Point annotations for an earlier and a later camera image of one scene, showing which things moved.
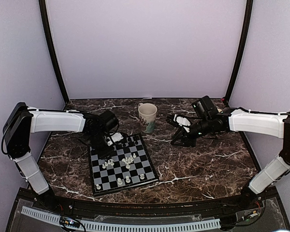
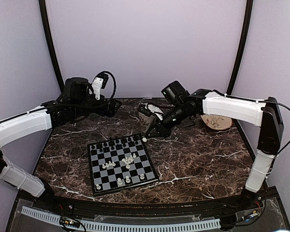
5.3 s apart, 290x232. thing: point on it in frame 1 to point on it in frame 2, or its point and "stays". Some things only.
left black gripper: [103, 153] to [110, 110]
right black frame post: [247, 24] stays
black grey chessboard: [123, 166] stays
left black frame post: [42, 6] stays
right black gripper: [188, 141] to [162, 131]
